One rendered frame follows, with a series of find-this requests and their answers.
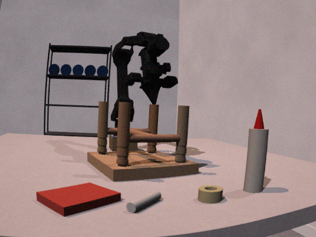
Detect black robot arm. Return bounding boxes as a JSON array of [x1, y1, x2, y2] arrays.
[[111, 31, 171, 127]]

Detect tan short hollow cylinder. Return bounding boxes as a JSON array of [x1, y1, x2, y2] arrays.
[[198, 185, 223, 203]]

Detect red flat block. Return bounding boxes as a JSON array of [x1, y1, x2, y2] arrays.
[[36, 183, 121, 217]]

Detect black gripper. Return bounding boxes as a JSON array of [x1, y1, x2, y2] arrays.
[[124, 59, 178, 105]]

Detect brown wooden stool seat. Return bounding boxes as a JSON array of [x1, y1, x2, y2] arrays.
[[87, 151, 199, 182]]

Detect brown wooden stool legs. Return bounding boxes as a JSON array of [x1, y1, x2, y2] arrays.
[[97, 101, 189, 167]]

